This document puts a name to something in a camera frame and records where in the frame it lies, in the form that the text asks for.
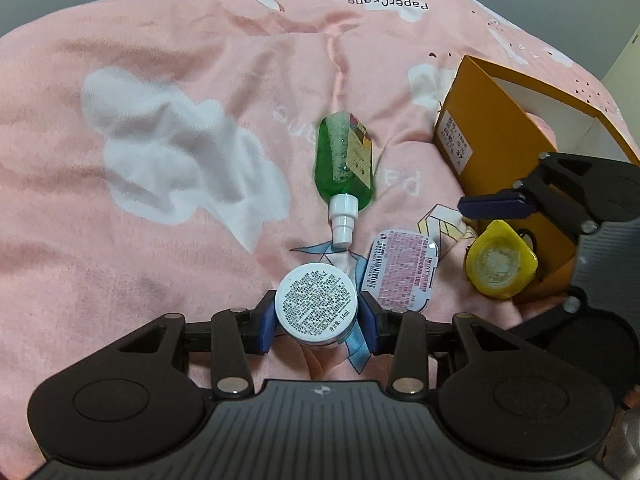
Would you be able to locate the green liquid bottle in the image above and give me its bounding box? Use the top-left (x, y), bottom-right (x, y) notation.
top-left (313, 112), bottom-right (377, 253)

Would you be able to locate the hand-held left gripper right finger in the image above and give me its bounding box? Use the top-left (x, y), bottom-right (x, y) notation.
top-left (357, 292), bottom-right (522, 395)

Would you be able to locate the pink and white flat case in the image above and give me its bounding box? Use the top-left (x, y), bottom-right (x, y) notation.
top-left (361, 228), bottom-right (443, 313)

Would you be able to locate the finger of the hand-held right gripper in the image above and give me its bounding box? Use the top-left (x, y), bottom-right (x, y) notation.
top-left (457, 152), bottom-right (600, 242)
top-left (505, 297), bottom-right (586, 342)

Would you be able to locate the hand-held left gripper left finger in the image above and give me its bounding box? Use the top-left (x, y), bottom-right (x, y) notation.
top-left (115, 303), bottom-right (277, 399)

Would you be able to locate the orange cardboard box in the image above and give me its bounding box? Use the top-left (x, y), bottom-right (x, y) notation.
top-left (432, 55), bottom-right (640, 306)

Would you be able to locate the white round jar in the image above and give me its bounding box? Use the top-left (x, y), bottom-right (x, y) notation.
top-left (274, 263), bottom-right (360, 346)

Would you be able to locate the pink printed blanket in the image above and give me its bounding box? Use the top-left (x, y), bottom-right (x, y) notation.
top-left (0, 0), bottom-right (632, 461)

